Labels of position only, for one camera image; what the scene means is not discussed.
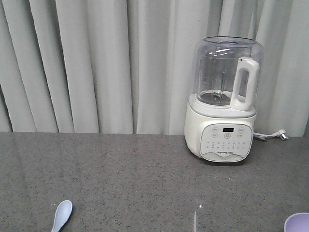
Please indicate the light blue plastic spoon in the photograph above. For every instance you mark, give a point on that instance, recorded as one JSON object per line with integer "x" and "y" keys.
{"x": 62, "y": 215}

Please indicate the purple plastic bowl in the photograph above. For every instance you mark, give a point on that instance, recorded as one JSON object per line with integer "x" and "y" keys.
{"x": 298, "y": 222}

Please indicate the white blender with clear jar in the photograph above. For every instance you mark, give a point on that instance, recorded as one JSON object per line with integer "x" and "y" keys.
{"x": 221, "y": 109}

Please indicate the grey pleated curtain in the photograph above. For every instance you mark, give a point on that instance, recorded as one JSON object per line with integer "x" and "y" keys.
{"x": 123, "y": 66}

